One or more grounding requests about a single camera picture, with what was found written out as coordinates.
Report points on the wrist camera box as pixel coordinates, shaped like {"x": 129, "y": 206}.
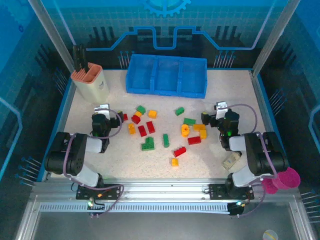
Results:
{"x": 102, "y": 110}
{"x": 221, "y": 108}

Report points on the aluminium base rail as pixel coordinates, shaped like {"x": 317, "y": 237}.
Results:
{"x": 162, "y": 190}

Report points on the yellow rounded lego brick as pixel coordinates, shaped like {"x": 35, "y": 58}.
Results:
{"x": 185, "y": 131}

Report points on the long yellow lego brick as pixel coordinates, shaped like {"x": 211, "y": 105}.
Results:
{"x": 199, "y": 127}
{"x": 131, "y": 128}

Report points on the beige plastic object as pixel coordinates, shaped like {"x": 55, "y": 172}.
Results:
{"x": 231, "y": 160}

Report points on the small red lego brick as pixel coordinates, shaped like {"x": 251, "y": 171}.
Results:
{"x": 125, "y": 116}

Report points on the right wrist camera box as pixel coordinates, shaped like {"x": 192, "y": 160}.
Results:
{"x": 221, "y": 108}

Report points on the aluminium frame post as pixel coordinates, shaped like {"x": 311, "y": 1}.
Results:
{"x": 51, "y": 32}
{"x": 276, "y": 32}

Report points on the small yellow lego brick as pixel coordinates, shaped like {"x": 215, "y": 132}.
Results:
{"x": 137, "y": 114}

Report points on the cream holder with salmon rim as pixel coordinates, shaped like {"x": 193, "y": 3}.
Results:
{"x": 93, "y": 87}

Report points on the green L-shaped lego brick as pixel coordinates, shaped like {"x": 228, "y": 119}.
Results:
{"x": 147, "y": 145}

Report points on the red sloped lego brick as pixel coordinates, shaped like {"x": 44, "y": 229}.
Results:
{"x": 136, "y": 119}

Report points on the narrow green lego brick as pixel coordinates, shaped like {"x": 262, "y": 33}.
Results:
{"x": 166, "y": 140}

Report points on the blue table rim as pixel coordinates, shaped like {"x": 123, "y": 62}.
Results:
{"x": 235, "y": 68}

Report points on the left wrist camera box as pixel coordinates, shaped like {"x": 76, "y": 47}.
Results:
{"x": 102, "y": 110}

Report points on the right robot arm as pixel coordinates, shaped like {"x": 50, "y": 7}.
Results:
{"x": 262, "y": 155}

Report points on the red stepped lego brick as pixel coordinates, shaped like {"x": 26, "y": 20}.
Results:
{"x": 180, "y": 151}

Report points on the long green lego brick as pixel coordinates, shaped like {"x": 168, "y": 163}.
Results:
{"x": 189, "y": 121}

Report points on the pale round ball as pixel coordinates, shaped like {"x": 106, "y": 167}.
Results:
{"x": 270, "y": 235}

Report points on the aluminium side rail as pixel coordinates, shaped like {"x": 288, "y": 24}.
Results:
{"x": 257, "y": 81}

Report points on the small magenta cup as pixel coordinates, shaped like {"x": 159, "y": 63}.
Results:
{"x": 268, "y": 187}

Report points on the long red lego brick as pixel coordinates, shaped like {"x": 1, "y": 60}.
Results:
{"x": 194, "y": 140}

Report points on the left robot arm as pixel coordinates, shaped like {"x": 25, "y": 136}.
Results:
{"x": 75, "y": 155}

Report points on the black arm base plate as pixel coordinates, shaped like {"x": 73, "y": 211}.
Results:
{"x": 216, "y": 191}
{"x": 112, "y": 191}

